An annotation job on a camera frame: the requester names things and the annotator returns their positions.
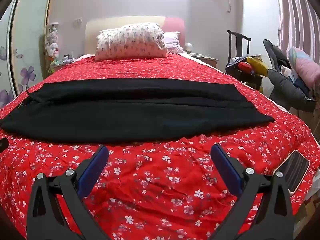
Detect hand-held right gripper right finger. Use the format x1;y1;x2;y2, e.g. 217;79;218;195
210;144;294;240

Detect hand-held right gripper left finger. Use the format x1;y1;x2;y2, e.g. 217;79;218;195
26;144;110;240

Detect black pants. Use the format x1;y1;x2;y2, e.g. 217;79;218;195
0;78;275;144

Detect red floral bedspread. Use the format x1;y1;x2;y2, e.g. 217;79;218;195
0;54;320;240

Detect smartphone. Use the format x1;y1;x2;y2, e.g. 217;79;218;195
272;150;310;194

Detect grey padded jacket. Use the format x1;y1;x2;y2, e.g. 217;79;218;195
263;39;317;112

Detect cluttered bedside table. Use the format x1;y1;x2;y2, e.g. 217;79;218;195
49;55;83;74

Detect red plush toy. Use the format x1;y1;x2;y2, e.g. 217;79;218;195
237;62;252;73

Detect yellow plush toy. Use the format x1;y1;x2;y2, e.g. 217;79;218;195
246;56;269;77

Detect wooden nightstand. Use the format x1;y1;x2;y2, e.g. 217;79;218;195
189;52;219;68

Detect stack of plush toys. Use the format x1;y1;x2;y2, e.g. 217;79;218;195
45;24;60;74

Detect floral wardrobe door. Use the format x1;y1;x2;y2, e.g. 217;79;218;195
0;0;55;108

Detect dark wooden chair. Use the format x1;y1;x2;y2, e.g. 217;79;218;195
225;29;263;90

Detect pink cushion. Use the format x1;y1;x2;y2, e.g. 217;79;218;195
287;46;320;93

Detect butterfly print pillow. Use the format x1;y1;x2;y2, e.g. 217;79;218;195
95;23;168;61

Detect pink pillow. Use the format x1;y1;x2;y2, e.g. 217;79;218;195
162;32;185;54

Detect cream and pink headboard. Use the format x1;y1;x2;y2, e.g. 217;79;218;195
85;16;185;57

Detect pink curtain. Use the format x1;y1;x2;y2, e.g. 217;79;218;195
272;0;320;63

